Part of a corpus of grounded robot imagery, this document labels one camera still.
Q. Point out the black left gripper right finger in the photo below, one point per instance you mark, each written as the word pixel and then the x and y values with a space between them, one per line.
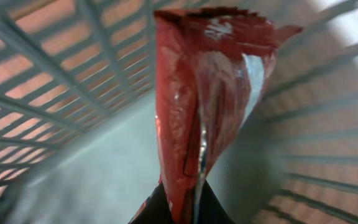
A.
pixel 211 211

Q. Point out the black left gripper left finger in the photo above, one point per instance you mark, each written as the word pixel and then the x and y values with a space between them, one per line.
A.
pixel 154 210

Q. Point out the red brown snack bar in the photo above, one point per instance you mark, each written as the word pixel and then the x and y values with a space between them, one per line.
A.
pixel 213 65

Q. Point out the grey plastic shopping basket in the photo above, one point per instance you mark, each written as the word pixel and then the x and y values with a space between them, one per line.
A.
pixel 78 134

